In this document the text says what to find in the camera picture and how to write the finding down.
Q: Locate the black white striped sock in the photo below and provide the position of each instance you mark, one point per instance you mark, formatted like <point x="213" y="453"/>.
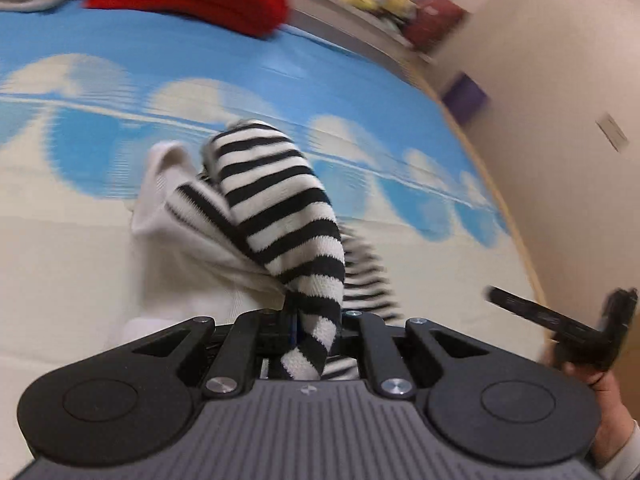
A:
<point x="280" y="210"/>
<point x="372" y="275"/>

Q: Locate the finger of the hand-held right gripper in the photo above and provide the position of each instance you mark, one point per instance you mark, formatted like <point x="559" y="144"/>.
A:
<point x="535" y="312"/>

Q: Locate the person's right forearm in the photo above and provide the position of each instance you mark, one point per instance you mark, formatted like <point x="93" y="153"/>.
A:
<point x="625" y="452"/>

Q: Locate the wooden bed frame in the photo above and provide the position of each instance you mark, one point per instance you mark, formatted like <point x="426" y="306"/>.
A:
<point x="492" y="195"/>

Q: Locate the purple box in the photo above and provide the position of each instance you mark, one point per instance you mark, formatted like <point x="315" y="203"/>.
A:
<point x="465" y="96"/>

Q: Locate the white window ledge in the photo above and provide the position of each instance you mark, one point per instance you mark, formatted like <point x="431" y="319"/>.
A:
<point x="350" y="20"/>

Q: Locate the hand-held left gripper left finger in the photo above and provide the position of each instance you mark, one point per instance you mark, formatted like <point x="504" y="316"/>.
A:
<point x="293" y="334"/>

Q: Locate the white wall socket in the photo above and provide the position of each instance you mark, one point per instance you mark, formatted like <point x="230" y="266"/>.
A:
<point x="613" y="132"/>

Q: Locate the person's right hand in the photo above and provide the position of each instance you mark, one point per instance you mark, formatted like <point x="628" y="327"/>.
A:
<point x="607" y="410"/>

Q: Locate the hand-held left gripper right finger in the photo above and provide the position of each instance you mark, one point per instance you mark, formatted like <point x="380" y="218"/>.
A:
<point x="371" y="342"/>

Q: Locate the blue white printed bedsheet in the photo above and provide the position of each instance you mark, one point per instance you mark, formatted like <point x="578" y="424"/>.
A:
<point x="75" y="270"/>

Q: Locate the red box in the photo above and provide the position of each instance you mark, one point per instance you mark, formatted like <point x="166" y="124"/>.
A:
<point x="435" y="22"/>

